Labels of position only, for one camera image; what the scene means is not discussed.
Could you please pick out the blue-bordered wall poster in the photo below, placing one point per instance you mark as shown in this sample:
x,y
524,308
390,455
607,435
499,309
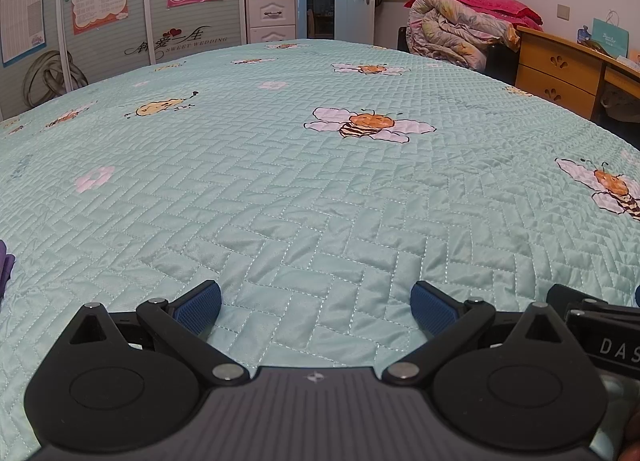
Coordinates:
x,y
22,16

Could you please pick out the grey sliding-door wardrobe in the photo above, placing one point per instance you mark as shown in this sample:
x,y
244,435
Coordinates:
x,y
110,46

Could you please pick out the purple t-shirt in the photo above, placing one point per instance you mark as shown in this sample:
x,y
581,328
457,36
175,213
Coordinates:
x,y
5,266

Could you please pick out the rolled floral quilt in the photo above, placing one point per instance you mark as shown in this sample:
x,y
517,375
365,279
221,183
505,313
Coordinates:
x,y
450,36

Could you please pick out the white wall socket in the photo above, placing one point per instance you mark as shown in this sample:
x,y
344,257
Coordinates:
x,y
563,12

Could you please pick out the bee-print quilted bedspread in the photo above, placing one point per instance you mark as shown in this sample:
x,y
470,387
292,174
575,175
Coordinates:
x,y
300,201

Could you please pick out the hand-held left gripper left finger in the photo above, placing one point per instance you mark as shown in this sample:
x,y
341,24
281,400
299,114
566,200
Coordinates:
x,y
200,308

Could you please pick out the wooden desk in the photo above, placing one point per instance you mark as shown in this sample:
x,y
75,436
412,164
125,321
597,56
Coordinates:
x,y
555,66

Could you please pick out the white plastic bag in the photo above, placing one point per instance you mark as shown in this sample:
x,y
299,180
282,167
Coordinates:
x,y
622,106

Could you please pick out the white drawer cabinet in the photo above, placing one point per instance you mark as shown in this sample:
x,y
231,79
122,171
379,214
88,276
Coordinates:
x,y
272,21

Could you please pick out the pink blanket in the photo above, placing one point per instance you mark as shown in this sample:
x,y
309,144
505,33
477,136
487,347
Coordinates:
x,y
490,3

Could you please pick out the teal paper bag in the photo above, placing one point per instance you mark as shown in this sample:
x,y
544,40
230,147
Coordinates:
x,y
607,38

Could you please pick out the person's right hand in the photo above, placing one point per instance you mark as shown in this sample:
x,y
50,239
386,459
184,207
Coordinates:
x,y
632,436

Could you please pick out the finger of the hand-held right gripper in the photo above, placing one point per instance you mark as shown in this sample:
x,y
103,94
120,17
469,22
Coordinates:
x,y
565,298

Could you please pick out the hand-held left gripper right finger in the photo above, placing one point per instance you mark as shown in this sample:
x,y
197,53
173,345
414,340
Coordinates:
x,y
435,308

